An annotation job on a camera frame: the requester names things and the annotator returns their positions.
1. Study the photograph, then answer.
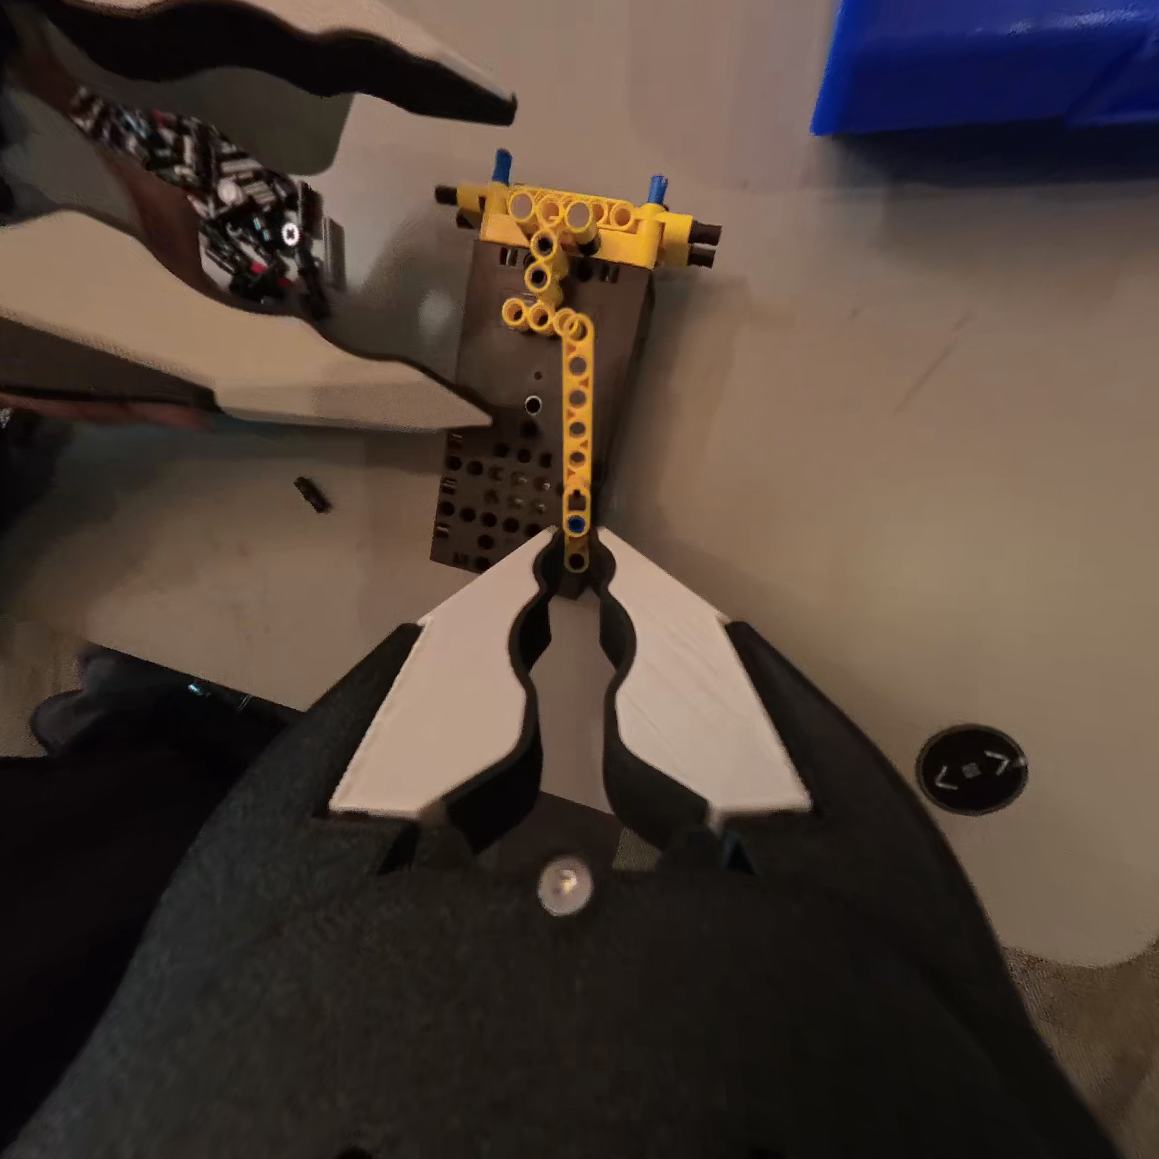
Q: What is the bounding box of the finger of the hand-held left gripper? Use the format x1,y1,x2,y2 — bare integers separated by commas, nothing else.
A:
0,0,519,180
0,213,494,435

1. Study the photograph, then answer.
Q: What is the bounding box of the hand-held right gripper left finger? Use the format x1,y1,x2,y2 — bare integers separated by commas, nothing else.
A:
328,527,557,853

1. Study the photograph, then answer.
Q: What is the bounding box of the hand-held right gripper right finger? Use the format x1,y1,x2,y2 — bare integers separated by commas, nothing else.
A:
593,527,811,853

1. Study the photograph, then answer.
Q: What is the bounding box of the pile of small building parts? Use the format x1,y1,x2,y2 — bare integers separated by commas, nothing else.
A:
67,86,349,319

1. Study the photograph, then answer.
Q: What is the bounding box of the yellow and black brick assembly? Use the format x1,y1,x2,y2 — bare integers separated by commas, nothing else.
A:
429,149,724,599

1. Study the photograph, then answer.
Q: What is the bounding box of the yellow perforated beam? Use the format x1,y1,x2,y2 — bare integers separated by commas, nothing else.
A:
556,312,599,576

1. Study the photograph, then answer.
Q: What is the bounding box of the round black desk grommet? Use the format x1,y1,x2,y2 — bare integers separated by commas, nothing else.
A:
915,725,1029,817

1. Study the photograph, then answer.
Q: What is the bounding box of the blue storage bin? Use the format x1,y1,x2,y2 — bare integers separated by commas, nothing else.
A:
810,0,1159,137

